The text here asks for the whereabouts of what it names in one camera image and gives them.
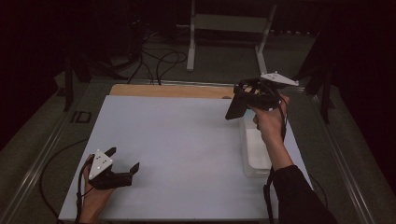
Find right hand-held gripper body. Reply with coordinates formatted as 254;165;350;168
245;71;300;112

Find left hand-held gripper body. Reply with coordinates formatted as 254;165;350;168
88;149;134;190

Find white plastic bin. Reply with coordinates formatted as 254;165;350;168
238;106;281;179

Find person's left hand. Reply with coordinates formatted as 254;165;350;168
81;153;116;216

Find person's right hand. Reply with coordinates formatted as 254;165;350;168
248;94;290;144

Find white metal stand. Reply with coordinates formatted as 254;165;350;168
186;0;278;77

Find black stand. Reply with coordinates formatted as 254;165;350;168
62;52;125;113
289;27;337;125

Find left hand-held gripper cable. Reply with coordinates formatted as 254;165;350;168
75;157;94;224

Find hand-held gripper cable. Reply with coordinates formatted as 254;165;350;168
75;157;94;224
262;92;329;224

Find black rectangular floor bracket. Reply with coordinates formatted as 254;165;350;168
70;110;93;124

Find black floor cable loop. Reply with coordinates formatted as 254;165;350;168
38;138;90;218

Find metal floor rail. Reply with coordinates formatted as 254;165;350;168
0;77;94;224
311;90;376;224

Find black floor cables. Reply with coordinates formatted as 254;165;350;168
125;29;189;86

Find right hand-held gripper cable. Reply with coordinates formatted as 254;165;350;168
262;92;329;224

